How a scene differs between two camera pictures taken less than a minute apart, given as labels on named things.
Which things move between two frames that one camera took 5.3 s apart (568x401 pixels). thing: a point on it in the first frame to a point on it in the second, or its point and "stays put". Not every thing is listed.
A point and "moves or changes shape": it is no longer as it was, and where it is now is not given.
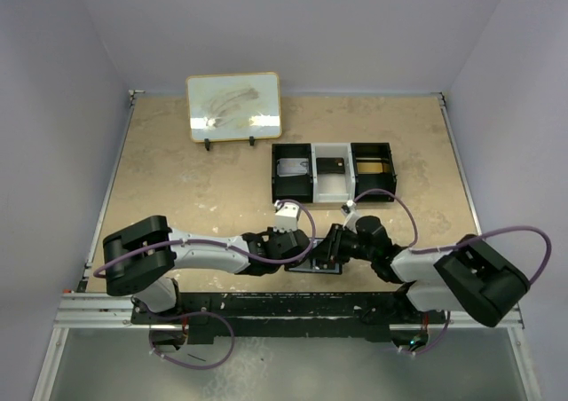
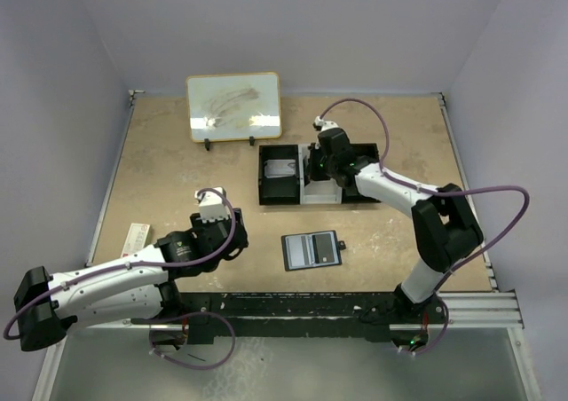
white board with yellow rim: (234, 106) stays put
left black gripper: (272, 233) to (198, 224)
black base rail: (285, 317) stays put
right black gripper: (330, 247) to (314, 152)
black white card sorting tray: (330, 172) moves or changes shape
